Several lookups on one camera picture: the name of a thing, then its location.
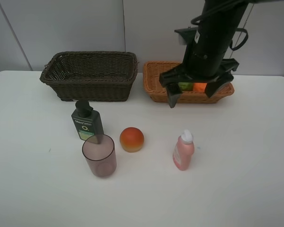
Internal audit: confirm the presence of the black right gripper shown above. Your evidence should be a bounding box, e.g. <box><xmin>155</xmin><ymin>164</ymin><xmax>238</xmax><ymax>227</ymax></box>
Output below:
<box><xmin>159</xmin><ymin>37</ymin><xmax>239</xmax><ymax>108</ymax></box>

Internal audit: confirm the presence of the green papaya fruit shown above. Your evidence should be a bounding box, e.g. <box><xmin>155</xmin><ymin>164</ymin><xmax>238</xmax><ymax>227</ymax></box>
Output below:
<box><xmin>178</xmin><ymin>82</ymin><xmax>194</xmax><ymax>91</ymax></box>

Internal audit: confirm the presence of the orange mandarin fruit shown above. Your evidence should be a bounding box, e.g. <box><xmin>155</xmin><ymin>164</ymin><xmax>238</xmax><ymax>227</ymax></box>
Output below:
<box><xmin>193</xmin><ymin>83</ymin><xmax>207</xmax><ymax>93</ymax></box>

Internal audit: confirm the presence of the pink lotion bottle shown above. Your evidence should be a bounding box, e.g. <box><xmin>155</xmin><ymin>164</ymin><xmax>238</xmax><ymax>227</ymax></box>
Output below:
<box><xmin>173</xmin><ymin>130</ymin><xmax>195</xmax><ymax>171</ymax></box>

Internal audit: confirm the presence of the red orange peach fruit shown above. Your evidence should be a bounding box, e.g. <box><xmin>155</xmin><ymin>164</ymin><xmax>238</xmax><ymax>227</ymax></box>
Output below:
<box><xmin>119</xmin><ymin>127</ymin><xmax>144</xmax><ymax>153</ymax></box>

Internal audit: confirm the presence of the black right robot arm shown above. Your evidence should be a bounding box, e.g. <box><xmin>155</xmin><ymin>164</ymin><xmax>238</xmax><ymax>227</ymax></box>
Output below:
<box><xmin>159</xmin><ymin>0</ymin><xmax>250</xmax><ymax>108</ymax></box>

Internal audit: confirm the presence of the light orange wicker basket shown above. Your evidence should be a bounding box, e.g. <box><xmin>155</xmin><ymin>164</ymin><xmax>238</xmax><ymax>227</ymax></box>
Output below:
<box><xmin>143</xmin><ymin>61</ymin><xmax>235</xmax><ymax>104</ymax></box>

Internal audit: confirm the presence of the dark green pump bottle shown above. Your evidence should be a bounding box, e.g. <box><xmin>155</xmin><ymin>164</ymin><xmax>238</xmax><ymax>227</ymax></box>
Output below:
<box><xmin>71</xmin><ymin>100</ymin><xmax>104</xmax><ymax>140</ymax></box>

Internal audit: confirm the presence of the translucent purple plastic cup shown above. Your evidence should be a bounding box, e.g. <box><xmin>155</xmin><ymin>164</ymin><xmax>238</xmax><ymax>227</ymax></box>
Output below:
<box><xmin>82</xmin><ymin>134</ymin><xmax>117</xmax><ymax>178</ymax></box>

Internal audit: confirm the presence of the dark brown wicker basket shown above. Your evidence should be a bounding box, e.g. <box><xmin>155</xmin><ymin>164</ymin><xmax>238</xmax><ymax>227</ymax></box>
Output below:
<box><xmin>40</xmin><ymin>51</ymin><xmax>138</xmax><ymax>102</ymax></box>

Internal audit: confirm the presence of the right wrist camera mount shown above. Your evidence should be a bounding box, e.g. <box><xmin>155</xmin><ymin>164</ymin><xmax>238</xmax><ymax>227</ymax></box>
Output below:
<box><xmin>174</xmin><ymin>26</ymin><xmax>198</xmax><ymax>45</ymax></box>

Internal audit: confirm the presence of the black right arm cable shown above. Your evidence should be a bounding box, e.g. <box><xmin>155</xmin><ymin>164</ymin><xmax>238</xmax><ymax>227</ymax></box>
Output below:
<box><xmin>190</xmin><ymin>14</ymin><xmax>249</xmax><ymax>51</ymax></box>

